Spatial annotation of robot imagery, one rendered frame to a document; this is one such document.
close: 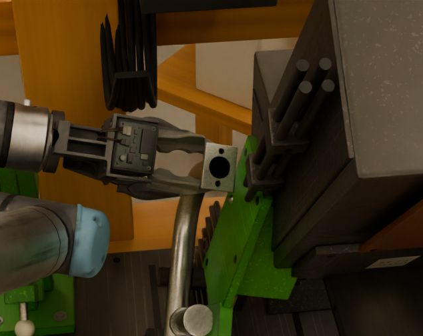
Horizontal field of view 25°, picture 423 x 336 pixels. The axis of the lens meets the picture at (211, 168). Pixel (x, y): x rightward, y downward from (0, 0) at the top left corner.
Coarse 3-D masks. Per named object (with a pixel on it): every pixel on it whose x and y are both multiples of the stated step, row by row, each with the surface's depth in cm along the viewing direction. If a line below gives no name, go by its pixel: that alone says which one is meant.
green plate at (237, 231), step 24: (240, 168) 114; (240, 192) 113; (240, 216) 111; (264, 216) 106; (216, 240) 120; (240, 240) 110; (264, 240) 110; (216, 264) 118; (240, 264) 110; (264, 264) 112; (216, 288) 117; (240, 288) 114; (264, 288) 114; (288, 288) 115
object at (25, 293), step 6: (36, 282) 135; (42, 282) 135; (18, 288) 132; (24, 288) 132; (30, 288) 132; (36, 288) 133; (42, 288) 135; (6, 294) 134; (12, 294) 131; (18, 294) 132; (24, 294) 132; (30, 294) 132; (36, 294) 133; (42, 294) 135; (6, 300) 134; (12, 300) 131; (18, 300) 131; (24, 300) 132; (30, 300) 132; (36, 300) 133; (42, 300) 135
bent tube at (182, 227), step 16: (208, 144) 115; (208, 160) 115; (224, 160) 117; (192, 176) 122; (208, 176) 115; (224, 176) 117; (192, 208) 126; (176, 224) 127; (192, 224) 127; (176, 240) 127; (192, 240) 127; (176, 256) 126; (192, 256) 127; (176, 272) 126; (176, 288) 125; (176, 304) 125
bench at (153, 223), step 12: (132, 204) 163; (144, 204) 163; (156, 204) 163; (168, 204) 163; (204, 204) 163; (144, 216) 161; (156, 216) 161; (168, 216) 161; (204, 216) 161; (144, 228) 159; (156, 228) 159; (168, 228) 159; (132, 240) 156; (144, 240) 156; (156, 240) 156; (168, 240) 156; (108, 252) 154; (120, 252) 154
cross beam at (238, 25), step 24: (0, 0) 137; (288, 0) 142; (312, 0) 143; (0, 24) 139; (168, 24) 143; (192, 24) 143; (216, 24) 144; (240, 24) 144; (264, 24) 144; (288, 24) 145; (0, 48) 142
